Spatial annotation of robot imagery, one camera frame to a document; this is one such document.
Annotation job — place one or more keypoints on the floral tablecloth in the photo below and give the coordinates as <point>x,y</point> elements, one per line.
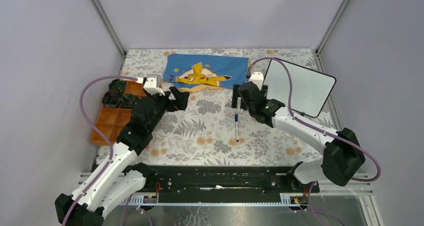
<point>204,133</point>

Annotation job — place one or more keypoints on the left aluminium frame post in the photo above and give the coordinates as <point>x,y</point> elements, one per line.
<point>108,26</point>

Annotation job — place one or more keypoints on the black framed whiteboard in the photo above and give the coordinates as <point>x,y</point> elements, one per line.
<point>310,89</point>

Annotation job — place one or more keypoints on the dark green scrunchie right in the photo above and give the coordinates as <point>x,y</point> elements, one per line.
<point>127,101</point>

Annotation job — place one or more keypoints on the dark green scrunchie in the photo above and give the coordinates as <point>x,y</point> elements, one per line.
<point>118,85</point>
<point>127,101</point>

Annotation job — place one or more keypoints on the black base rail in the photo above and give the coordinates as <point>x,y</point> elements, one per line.
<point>200,183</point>

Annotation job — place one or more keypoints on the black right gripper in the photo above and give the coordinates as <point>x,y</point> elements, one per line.
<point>234,99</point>

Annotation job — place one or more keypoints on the orange compartment tray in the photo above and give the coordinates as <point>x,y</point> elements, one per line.
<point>111,121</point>

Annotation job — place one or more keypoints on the blue pikachu cloth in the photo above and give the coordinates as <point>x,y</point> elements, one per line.
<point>197,72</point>

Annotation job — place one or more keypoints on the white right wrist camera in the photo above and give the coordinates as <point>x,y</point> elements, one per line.
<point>257,78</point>

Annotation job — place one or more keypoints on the aluminium frame post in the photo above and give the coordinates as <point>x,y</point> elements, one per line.
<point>338,15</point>
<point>108,26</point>

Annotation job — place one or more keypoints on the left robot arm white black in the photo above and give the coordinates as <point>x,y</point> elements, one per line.
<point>96,197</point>

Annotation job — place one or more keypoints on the dark green scrunchie top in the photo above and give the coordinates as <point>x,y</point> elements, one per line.
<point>118,85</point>

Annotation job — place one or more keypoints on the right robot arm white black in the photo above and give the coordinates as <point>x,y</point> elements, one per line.
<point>341,157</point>

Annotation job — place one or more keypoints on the white marker pen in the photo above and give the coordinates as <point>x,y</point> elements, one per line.
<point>236,131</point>

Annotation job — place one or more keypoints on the right aluminium frame post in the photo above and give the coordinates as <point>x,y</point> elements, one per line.
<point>338,15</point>

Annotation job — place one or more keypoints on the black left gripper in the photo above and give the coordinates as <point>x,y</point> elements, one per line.
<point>181,98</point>

